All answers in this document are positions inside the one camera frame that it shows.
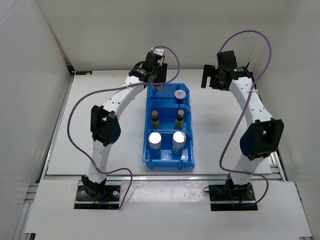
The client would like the aluminium front rail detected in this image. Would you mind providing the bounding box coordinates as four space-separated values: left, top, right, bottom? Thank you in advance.
44 172 283 181

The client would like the blue plastic divided bin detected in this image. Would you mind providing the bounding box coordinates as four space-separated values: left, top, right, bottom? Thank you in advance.
142 83 195 170

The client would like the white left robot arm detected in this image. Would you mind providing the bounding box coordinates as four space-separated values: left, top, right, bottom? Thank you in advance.
81 48 168 200

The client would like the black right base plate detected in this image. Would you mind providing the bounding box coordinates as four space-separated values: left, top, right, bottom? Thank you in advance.
203 180 258 212

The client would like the grey-lid brown spice jar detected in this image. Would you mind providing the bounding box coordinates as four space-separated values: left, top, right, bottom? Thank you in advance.
174 89 187 104

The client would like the aluminium rail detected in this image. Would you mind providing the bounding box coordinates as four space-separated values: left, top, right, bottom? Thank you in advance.
44 172 283 181
241 71 287 181

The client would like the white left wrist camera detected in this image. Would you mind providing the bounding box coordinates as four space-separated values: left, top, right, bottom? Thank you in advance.
151 47 165 58

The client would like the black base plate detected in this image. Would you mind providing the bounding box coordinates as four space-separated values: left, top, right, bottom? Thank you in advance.
73 181 121 210
203 180 258 212

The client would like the tan-cap yellow bottle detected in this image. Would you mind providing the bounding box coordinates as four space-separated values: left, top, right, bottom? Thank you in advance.
151 110 160 130

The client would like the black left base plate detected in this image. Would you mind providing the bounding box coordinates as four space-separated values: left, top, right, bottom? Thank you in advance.
73 181 121 210

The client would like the yellow label dark-cap bottle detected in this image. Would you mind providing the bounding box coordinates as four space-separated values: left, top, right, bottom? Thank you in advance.
174 109 184 130

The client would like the grey-lid dark spice jar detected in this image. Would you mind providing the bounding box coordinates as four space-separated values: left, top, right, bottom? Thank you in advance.
153 85 163 92

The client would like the aluminium right rail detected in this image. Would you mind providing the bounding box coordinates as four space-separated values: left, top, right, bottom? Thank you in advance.
241 71 287 181

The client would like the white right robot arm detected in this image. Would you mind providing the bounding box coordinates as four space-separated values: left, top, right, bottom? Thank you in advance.
201 50 284 200

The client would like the dark label sticker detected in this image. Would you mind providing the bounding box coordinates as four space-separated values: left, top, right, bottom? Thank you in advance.
75 71 93 76

